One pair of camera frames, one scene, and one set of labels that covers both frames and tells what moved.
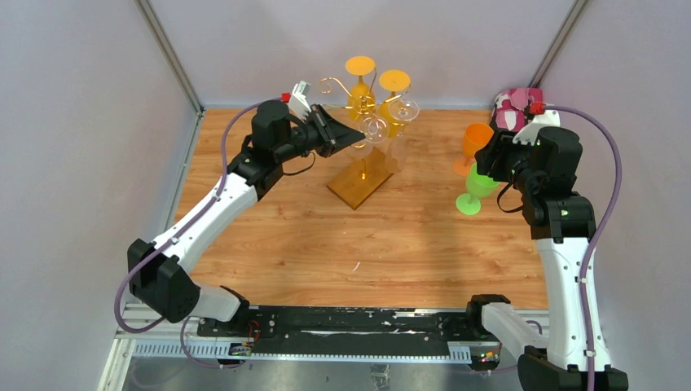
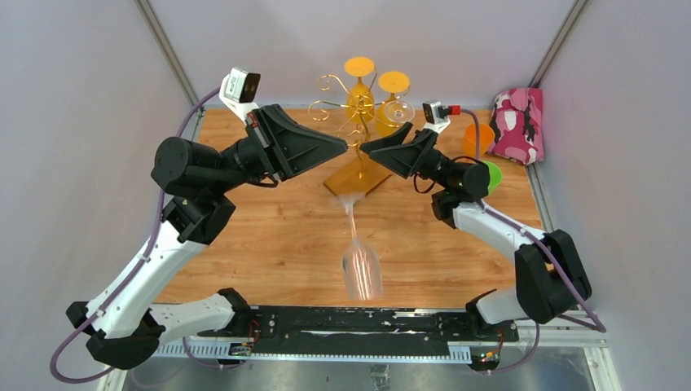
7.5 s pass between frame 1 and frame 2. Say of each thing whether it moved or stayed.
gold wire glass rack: stayed
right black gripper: moved
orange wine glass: stayed
